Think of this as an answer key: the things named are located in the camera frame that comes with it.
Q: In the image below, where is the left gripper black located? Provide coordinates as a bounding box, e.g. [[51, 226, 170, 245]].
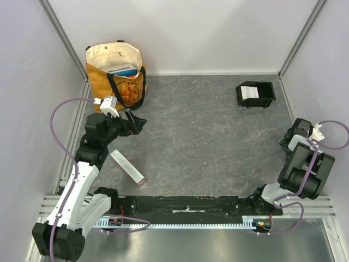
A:
[[101, 109, 146, 145]]

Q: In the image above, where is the black plastic card bin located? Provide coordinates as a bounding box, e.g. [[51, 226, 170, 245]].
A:
[[236, 81, 276, 108]]

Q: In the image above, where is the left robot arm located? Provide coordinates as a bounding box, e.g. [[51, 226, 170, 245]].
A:
[[32, 110, 147, 261]]

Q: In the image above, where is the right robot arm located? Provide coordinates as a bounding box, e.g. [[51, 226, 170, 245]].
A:
[[249, 118, 335, 215]]

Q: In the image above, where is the stack of white cards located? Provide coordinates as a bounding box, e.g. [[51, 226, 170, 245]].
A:
[[240, 86, 259, 100]]

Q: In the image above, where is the orange canvas tote bag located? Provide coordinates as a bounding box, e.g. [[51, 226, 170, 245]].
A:
[[85, 40, 146, 110]]

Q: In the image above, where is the blue book in bag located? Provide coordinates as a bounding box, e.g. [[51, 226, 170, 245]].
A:
[[106, 63, 137, 78]]

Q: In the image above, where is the clear acrylic rectangular block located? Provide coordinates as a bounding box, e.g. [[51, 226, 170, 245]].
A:
[[110, 150, 145, 186]]

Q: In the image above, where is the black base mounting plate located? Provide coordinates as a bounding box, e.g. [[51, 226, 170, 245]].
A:
[[108, 196, 283, 225]]

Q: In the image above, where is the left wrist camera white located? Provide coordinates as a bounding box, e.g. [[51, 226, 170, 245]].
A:
[[100, 96, 119, 118]]

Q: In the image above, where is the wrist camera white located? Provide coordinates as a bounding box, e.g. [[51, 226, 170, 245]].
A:
[[100, 96, 119, 118], [309, 123, 325, 142]]

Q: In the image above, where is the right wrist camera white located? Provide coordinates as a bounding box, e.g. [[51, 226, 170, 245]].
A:
[[309, 123, 325, 142]]

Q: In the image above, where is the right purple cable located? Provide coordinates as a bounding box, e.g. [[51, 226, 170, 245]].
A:
[[252, 120, 349, 237]]

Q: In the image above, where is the aluminium frame rail front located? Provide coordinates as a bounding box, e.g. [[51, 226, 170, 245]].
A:
[[39, 195, 336, 219]]

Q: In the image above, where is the slotted cable duct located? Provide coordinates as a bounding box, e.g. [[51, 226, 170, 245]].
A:
[[93, 217, 270, 230]]

